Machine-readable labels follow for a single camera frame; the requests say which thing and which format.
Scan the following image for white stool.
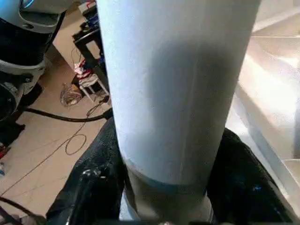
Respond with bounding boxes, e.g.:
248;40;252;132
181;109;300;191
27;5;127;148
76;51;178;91
78;76;105;104

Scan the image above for white plastic table leg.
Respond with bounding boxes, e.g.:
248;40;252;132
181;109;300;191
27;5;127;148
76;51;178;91
97;0;262;222

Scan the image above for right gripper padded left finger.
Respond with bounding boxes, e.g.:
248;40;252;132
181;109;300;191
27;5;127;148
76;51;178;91
45;116;128;225

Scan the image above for black floor cables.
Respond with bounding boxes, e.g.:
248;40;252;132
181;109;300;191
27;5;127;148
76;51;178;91
64;103;104;156

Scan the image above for white plastic table top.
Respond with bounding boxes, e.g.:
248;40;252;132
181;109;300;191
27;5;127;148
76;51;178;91
231;0;300;207

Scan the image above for black side table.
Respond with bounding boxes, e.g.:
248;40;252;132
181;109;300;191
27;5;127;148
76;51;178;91
72;14;111;94

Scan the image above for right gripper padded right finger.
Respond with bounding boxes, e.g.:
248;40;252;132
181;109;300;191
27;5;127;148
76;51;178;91
207;127;293;225

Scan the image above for tangled wire bundle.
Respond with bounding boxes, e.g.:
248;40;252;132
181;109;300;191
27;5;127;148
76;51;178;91
60;82;83;107

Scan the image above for red white striped cloth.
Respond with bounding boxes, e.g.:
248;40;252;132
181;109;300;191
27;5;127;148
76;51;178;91
74;60;98;82

